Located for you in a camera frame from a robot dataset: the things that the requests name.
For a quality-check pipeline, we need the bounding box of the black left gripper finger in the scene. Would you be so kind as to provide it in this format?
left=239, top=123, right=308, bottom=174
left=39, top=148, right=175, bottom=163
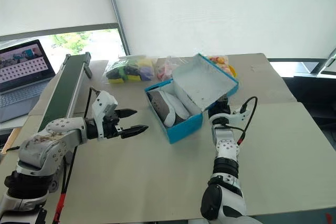
left=121, top=124, right=150, bottom=138
left=117, top=108, right=138, bottom=119

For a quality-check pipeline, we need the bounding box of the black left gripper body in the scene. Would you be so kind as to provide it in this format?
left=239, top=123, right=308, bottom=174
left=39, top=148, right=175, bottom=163
left=101, top=109, right=124, bottom=140

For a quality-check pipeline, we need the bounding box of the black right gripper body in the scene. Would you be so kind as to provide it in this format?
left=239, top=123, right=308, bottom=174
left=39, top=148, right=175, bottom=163
left=209, top=97, right=231, bottom=116

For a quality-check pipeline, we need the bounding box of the blue shoe box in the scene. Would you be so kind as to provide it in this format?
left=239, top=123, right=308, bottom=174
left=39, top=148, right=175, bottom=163
left=144, top=53, right=239, bottom=145

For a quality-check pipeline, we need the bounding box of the grey and white shoe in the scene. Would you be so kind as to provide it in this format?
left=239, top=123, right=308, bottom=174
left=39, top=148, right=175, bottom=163
left=146, top=90, right=176, bottom=127
left=164, top=90, right=191, bottom=126

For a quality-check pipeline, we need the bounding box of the green conveyor belt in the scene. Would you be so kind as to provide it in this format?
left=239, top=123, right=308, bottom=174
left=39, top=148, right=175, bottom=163
left=38, top=52, right=92, bottom=133

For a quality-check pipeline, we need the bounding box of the clear bag of foam blocks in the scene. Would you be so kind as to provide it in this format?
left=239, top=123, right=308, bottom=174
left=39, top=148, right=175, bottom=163
left=106, top=55, right=158, bottom=84

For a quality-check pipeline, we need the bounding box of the bag of yellow pink items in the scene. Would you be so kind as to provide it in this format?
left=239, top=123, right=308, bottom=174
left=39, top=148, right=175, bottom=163
left=207, top=55, right=238, bottom=78

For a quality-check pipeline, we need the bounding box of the clear bag of red items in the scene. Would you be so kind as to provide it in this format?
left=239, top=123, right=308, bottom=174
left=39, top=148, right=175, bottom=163
left=154, top=56, right=182, bottom=82

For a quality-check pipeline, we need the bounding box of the grey laptop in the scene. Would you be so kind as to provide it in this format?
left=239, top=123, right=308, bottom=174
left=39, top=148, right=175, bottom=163
left=0, top=39, right=57, bottom=124

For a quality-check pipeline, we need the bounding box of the silver metal bar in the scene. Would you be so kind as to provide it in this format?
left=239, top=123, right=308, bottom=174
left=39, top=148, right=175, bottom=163
left=319, top=48, right=336, bottom=76

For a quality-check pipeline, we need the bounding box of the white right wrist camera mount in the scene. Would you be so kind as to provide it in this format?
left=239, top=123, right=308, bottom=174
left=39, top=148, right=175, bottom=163
left=227, top=106, right=250, bottom=125

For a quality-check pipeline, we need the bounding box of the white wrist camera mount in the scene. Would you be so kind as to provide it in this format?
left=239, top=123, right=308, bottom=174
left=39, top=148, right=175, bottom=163
left=91, top=90, right=118, bottom=141
left=227, top=106, right=250, bottom=125

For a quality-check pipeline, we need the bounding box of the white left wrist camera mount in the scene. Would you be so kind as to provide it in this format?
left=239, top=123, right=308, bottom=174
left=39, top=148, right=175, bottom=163
left=91, top=90, right=118, bottom=141

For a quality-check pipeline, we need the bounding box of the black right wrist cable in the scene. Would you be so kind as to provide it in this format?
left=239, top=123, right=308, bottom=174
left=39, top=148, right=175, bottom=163
left=223, top=97, right=258, bottom=146

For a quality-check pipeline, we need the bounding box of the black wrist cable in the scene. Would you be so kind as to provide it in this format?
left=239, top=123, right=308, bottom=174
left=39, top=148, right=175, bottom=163
left=223, top=97, right=258, bottom=146
left=83, top=87, right=102, bottom=120

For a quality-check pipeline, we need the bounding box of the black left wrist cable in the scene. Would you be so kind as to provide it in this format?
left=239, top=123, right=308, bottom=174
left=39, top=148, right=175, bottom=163
left=83, top=87, right=102, bottom=120

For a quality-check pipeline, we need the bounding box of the black cable with red sleeve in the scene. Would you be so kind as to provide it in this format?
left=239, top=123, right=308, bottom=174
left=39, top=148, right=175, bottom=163
left=51, top=145, right=78, bottom=224

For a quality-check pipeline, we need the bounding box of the grey window frame post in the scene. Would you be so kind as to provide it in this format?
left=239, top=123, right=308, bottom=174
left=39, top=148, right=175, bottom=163
left=102, top=0, right=131, bottom=56

